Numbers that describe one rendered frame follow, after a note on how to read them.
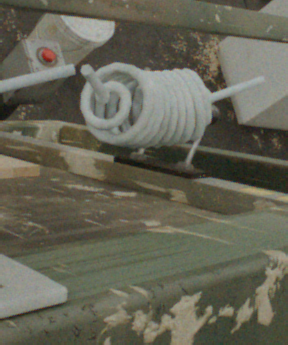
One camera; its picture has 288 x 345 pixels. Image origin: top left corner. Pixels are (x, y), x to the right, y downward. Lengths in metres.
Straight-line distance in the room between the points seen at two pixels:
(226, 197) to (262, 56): 2.73
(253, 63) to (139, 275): 3.38
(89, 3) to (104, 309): 0.17
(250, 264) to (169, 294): 0.07
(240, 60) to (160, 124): 3.30
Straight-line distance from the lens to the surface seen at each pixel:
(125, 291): 0.33
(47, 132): 1.70
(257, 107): 3.64
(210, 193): 0.99
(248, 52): 3.75
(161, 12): 0.42
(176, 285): 0.34
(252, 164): 1.24
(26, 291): 0.30
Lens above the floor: 2.19
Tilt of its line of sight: 39 degrees down
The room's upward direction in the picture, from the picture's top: 53 degrees clockwise
